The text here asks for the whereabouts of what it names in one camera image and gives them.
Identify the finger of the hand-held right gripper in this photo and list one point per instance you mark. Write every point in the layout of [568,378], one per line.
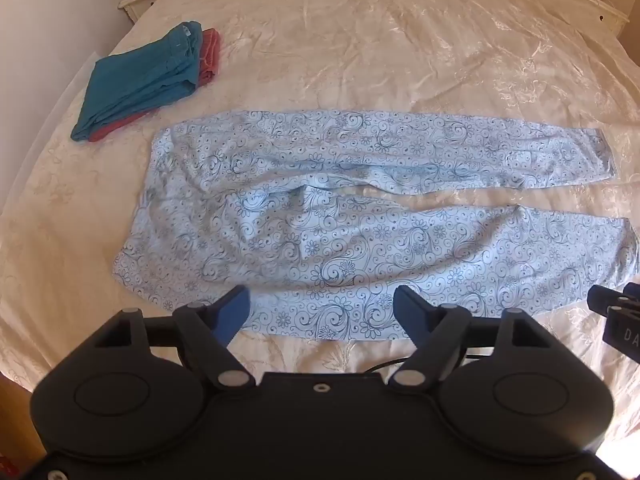
[607,297]

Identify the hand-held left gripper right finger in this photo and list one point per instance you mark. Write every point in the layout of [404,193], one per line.
[410,310]

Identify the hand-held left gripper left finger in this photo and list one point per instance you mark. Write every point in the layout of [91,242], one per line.
[234,310]

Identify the light blue floral pants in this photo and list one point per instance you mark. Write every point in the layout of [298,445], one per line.
[350,240]

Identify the teal folded pants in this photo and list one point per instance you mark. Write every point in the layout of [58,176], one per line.
[140,80]

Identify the red folded pants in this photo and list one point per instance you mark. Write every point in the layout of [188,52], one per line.
[210,55]

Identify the cream embroidered bedspread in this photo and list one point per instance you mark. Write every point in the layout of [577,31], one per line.
[350,35]

